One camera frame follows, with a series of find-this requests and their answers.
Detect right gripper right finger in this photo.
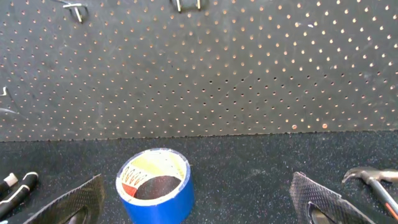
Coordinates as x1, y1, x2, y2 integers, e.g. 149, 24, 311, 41
289, 171, 377, 224

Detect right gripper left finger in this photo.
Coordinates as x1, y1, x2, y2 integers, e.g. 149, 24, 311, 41
23, 174, 106, 224

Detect hammer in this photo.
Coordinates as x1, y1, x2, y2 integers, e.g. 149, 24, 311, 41
341, 166, 398, 220

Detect black and white pliers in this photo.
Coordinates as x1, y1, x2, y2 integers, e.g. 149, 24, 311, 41
0, 171, 40, 220

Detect roll of blue tape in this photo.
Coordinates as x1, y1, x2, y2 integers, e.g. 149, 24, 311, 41
115, 147, 195, 224

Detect black pegboard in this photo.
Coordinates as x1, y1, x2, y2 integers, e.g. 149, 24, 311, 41
0, 0, 398, 142

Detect metal hook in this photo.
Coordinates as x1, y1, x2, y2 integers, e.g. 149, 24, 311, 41
52, 0, 90, 24
170, 0, 203, 14
0, 86, 20, 116

